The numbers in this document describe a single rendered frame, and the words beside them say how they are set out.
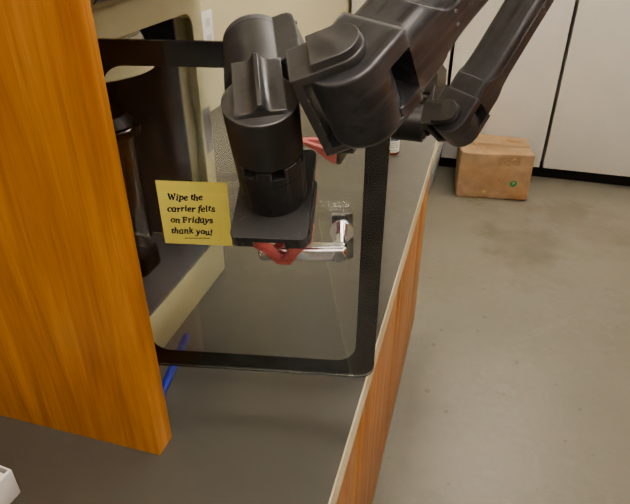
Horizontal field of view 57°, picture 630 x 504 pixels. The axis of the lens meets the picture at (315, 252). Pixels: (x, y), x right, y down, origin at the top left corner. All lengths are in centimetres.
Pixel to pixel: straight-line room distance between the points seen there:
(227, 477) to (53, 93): 44
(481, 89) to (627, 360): 180
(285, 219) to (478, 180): 303
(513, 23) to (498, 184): 263
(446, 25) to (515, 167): 303
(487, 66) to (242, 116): 54
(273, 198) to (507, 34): 54
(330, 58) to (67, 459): 56
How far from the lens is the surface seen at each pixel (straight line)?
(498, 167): 347
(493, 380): 226
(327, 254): 57
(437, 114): 87
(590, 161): 389
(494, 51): 91
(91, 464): 76
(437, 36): 46
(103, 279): 60
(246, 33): 49
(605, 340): 260
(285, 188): 47
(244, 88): 44
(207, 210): 63
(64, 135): 54
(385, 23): 43
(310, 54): 41
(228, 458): 73
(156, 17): 78
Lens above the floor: 150
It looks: 31 degrees down
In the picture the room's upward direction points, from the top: straight up
